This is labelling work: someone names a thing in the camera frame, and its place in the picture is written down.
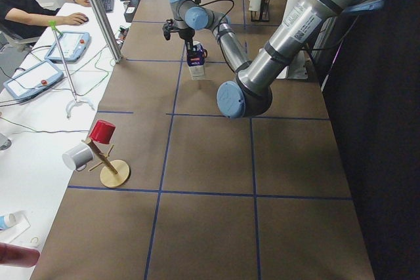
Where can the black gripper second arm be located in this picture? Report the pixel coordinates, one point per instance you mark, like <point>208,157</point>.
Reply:
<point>188,34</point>

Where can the white mug with black handle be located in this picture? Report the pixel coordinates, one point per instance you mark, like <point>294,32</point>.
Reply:
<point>199,50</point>

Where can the blue white milk carton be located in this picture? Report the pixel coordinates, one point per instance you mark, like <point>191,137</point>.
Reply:
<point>196,66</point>

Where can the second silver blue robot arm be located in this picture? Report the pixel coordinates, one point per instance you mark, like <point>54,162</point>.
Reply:
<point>249,94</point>

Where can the person forearm near mouse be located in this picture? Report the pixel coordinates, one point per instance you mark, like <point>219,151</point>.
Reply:
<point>20,16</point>

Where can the red cup on stand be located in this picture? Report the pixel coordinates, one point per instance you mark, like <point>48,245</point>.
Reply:
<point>102,131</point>

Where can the grey white cup on stand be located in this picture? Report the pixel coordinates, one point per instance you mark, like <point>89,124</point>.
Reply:
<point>77,157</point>

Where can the person left hand on keyboard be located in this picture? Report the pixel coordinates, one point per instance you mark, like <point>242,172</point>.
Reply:
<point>84,3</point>

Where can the person right hand on mouse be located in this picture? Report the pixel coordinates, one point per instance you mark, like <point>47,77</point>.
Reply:
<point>76,19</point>

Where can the teach pendant far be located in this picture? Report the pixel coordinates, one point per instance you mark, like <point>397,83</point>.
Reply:
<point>73,46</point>

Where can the teach pendant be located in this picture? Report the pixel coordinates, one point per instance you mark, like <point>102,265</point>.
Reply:
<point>73,46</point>
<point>34,81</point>

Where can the wooden mug tree stand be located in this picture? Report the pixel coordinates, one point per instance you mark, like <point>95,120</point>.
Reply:
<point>113,173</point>

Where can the teach pendant near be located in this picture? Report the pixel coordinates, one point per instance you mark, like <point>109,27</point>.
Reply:
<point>34,81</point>

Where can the red bottle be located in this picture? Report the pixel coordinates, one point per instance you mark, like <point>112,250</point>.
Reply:
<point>13,255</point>

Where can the black wire dish rack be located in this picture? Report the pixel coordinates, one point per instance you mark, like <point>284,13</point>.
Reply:
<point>263,15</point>

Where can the aluminium frame post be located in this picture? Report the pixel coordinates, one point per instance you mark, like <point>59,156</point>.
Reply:
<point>106,29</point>

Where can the grabber stick with green handle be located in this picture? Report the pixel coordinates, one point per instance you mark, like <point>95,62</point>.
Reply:
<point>75,102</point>

